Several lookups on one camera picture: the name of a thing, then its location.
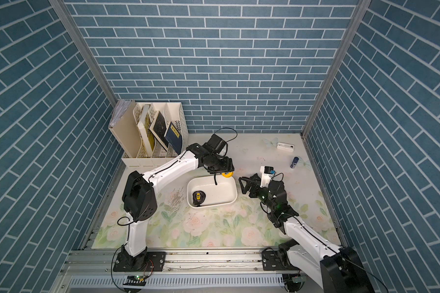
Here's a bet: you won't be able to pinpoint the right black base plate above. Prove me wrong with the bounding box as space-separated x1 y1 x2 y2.
261 247 301 271

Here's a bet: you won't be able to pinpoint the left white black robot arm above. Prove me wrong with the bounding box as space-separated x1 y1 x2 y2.
117 134 235 258

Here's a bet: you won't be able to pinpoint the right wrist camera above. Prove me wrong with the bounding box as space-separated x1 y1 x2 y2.
260 166 276 188

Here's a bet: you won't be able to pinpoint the white book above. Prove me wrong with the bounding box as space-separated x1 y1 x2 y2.
137 105 155 157

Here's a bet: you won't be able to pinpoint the cream file organizer rack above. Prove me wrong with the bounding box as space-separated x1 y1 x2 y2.
109 100 189 168

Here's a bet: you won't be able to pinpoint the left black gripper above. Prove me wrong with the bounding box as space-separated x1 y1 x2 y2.
207 154 236 174

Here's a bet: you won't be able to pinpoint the green circuit board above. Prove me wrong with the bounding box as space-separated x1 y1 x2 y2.
123 275 146 286

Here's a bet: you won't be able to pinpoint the dark blue booklet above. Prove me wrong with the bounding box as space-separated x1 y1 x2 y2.
165 122 183 155

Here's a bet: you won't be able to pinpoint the small blue bottle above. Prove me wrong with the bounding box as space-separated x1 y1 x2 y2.
290 157 299 168

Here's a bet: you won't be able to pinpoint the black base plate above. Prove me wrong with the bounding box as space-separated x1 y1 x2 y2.
112 249 166 272
261 247 301 271

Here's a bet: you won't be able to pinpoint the floral table mat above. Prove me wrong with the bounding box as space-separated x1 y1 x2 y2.
91 133 340 249

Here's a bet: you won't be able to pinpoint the papers in folder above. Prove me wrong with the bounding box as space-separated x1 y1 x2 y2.
109 100 133 128

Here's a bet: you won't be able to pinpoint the white oval storage box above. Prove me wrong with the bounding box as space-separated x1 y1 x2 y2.
187 175 238 209

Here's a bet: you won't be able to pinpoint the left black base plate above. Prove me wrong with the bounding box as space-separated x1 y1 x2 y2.
112 249 166 272

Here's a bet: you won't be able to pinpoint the black cover book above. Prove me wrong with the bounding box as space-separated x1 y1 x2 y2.
149 111 169 150

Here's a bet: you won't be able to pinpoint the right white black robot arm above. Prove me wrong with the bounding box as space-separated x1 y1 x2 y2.
239 174 375 293

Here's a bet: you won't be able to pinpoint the white rectangular remote box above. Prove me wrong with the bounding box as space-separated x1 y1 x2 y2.
276 142 295 152

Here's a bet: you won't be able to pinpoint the black yellow tape measure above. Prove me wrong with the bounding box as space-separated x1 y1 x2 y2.
193 190 206 207

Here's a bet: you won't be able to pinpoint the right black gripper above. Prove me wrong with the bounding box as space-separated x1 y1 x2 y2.
240 176 277 213

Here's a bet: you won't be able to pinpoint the aluminium rail frame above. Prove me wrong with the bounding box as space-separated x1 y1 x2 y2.
49 248 375 293

